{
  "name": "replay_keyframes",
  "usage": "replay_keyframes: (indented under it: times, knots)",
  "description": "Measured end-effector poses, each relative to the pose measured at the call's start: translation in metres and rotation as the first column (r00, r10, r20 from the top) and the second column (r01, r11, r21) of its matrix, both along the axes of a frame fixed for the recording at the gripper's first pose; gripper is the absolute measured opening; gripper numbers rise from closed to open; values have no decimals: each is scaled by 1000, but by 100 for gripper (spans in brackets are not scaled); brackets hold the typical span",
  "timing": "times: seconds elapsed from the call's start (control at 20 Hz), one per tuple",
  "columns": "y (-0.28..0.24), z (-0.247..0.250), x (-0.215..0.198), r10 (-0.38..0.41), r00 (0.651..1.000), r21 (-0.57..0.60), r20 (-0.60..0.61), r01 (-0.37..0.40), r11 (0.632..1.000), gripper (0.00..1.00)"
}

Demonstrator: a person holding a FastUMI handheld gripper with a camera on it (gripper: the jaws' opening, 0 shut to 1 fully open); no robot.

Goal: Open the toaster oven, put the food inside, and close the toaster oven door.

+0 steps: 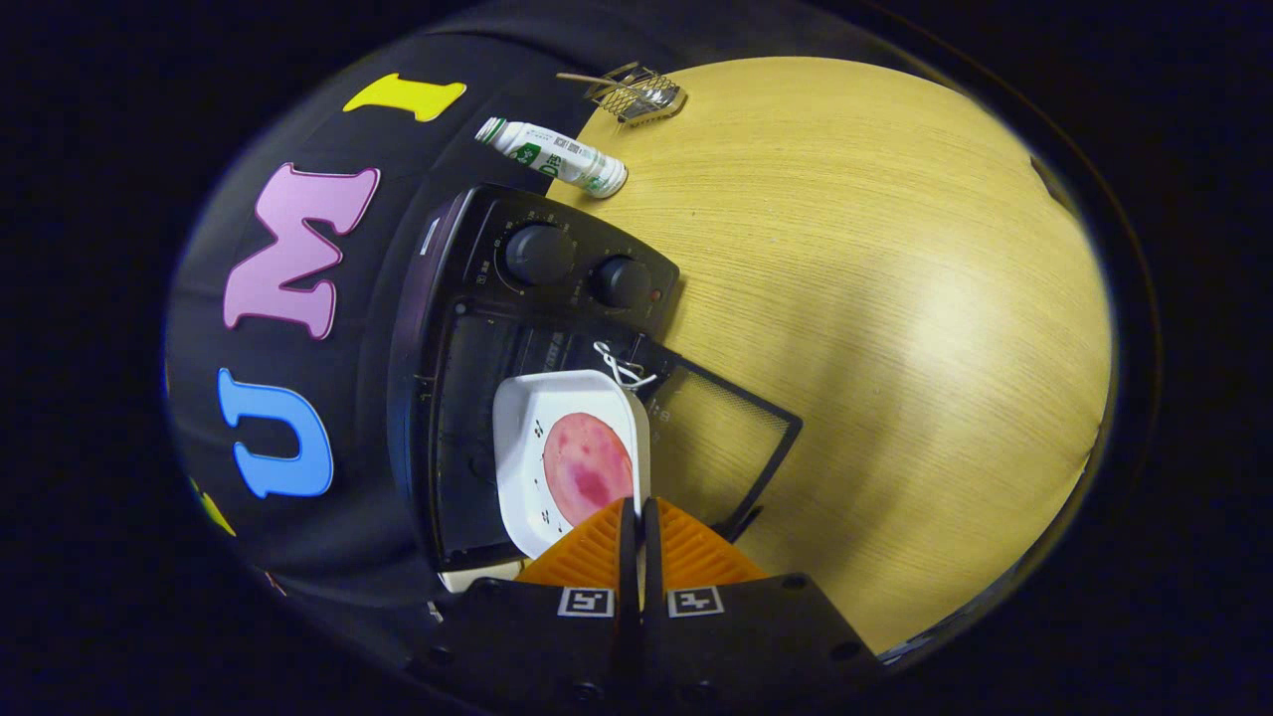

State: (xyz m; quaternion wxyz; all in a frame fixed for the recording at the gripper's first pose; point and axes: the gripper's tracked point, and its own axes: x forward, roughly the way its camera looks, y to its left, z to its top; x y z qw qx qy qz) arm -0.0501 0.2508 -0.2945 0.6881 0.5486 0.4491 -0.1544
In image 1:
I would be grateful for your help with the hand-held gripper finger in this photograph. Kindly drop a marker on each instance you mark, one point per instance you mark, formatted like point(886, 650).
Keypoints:
point(650, 557)
point(627, 557)

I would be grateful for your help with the pink ham slice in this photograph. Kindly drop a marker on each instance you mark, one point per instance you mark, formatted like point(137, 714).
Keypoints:
point(587, 467)

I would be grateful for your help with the white square plate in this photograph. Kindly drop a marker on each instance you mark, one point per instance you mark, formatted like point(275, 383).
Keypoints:
point(522, 438)

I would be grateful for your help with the black toaster oven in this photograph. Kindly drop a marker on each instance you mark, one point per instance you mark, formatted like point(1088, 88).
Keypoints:
point(467, 348)

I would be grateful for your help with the white toaster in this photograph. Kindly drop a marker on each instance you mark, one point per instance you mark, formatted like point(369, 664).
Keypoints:
point(482, 577)

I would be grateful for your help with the white bottle with green label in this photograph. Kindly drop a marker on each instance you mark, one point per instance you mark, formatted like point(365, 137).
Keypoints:
point(557, 157)

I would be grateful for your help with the black backdrop cloth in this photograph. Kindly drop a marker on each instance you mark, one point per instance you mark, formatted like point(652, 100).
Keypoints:
point(398, 149)

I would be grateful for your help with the wooden stick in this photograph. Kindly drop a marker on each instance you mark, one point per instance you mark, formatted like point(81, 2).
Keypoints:
point(582, 79)

